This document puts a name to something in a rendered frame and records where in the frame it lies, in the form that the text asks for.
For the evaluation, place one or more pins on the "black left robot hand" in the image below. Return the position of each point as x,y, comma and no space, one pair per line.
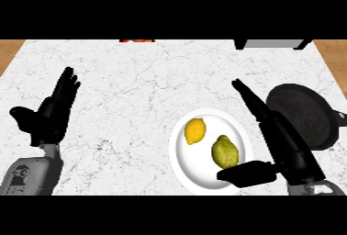
54,113

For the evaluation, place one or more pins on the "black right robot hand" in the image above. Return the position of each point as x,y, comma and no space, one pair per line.
284,147

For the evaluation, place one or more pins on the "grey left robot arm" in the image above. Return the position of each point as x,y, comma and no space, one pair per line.
35,174

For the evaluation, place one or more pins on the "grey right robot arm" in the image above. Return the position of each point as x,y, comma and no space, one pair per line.
317,188

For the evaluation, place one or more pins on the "black frying pan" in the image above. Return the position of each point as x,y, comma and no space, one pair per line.
308,116

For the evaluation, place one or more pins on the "white plate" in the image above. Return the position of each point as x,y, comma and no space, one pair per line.
209,151

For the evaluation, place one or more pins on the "yellow lemon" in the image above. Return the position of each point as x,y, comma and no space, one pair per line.
196,131

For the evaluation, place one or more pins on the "green lime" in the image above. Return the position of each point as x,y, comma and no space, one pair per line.
225,153

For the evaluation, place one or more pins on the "orange red object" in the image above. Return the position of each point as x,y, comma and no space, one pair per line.
137,40

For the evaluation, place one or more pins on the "grey appliance with black legs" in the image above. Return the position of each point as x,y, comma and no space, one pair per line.
271,43

